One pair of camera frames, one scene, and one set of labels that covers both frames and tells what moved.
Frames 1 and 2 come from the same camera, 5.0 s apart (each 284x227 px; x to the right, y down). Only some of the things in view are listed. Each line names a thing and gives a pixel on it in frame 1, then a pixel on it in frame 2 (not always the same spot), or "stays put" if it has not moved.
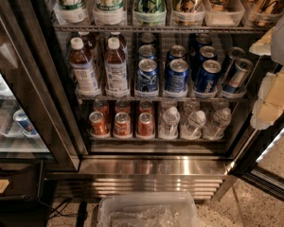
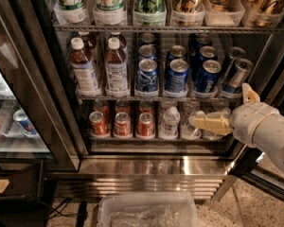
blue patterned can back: x=147 y=37 stays put
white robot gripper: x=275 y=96 to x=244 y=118
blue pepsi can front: x=208 y=77 stays put
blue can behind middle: x=176 y=52 stays put
